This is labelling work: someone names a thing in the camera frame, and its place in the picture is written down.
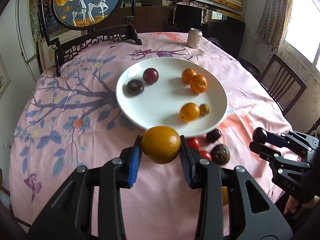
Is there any mandarin on plate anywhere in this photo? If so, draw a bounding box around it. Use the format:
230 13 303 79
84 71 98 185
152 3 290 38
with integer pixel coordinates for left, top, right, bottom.
189 75 208 94
181 68 197 84

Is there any dark cherry with stem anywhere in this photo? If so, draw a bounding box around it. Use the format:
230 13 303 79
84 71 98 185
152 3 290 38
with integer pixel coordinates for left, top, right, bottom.
252 127 267 144

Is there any dark wooden chair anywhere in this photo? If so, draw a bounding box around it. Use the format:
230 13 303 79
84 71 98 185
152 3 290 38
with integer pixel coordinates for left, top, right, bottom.
258 54 307 116

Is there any black round stool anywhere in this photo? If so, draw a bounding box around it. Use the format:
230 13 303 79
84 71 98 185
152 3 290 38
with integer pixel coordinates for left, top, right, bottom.
238 59 261 79

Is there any rear mandarin on plate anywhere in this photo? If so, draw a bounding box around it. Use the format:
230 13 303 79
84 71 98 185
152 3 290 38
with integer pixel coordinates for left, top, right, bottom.
181 68 197 84

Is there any small dark water chestnut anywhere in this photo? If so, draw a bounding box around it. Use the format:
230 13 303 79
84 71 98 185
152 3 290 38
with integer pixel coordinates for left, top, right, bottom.
126 79 144 95

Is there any large white plate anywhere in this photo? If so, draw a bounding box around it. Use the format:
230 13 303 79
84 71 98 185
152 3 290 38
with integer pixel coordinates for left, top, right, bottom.
116 57 228 138

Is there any person's right hand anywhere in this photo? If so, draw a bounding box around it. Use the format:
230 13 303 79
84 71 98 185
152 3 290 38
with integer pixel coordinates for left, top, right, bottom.
284 196 319 214

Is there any front mandarin on plate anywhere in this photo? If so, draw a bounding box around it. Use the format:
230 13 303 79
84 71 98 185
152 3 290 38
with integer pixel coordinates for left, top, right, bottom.
189 75 208 94

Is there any white beverage can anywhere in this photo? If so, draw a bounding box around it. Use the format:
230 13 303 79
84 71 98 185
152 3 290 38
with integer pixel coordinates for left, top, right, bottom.
187 28 202 48

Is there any yellow orange round fruit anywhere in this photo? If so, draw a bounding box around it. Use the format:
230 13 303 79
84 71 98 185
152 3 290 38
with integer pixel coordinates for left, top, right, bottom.
221 186 228 206

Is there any pink patterned tablecloth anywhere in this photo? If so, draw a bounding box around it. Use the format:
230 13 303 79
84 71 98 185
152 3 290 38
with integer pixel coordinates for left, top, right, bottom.
9 33 292 239

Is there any red cherry tomato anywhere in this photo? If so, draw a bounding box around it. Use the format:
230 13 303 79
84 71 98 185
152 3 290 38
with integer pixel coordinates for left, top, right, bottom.
200 150 212 161
186 138 200 150

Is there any dark red plum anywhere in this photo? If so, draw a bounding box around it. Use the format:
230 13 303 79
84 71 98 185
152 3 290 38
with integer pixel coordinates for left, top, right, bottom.
143 68 159 85

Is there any round deer picture stand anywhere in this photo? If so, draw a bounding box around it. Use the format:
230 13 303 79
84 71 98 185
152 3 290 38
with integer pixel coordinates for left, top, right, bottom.
39 0 142 76

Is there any large orange fruit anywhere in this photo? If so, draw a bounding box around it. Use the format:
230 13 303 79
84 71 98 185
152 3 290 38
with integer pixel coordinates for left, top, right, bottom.
141 126 181 164

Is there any yellow orange loquat fruit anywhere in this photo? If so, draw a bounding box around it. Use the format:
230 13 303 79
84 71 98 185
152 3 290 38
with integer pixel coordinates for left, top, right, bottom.
180 102 200 122

